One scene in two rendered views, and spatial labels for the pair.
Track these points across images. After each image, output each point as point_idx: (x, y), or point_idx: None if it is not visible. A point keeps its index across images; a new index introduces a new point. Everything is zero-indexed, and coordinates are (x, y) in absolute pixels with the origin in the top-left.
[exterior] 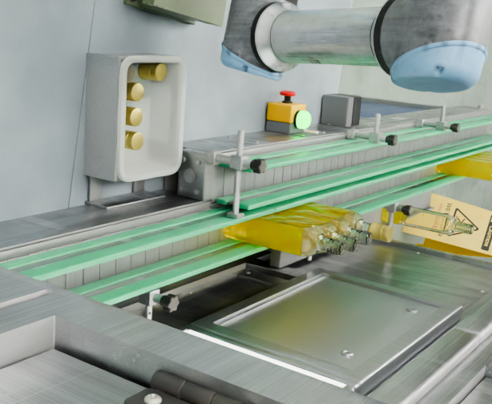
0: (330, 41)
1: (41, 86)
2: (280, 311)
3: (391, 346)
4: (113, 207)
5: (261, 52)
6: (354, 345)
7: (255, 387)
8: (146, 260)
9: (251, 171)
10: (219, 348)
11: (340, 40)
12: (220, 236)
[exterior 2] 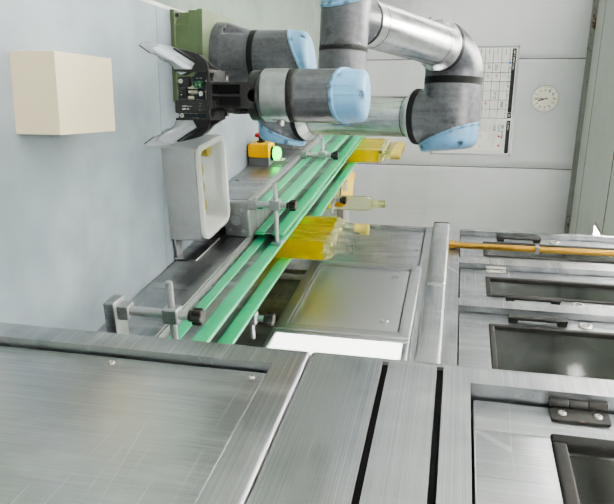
0: (363, 123)
1: (143, 184)
2: (319, 301)
3: (406, 308)
4: (198, 258)
5: (299, 130)
6: (383, 314)
7: (606, 394)
8: None
9: (282, 209)
10: (562, 377)
11: (372, 122)
12: None
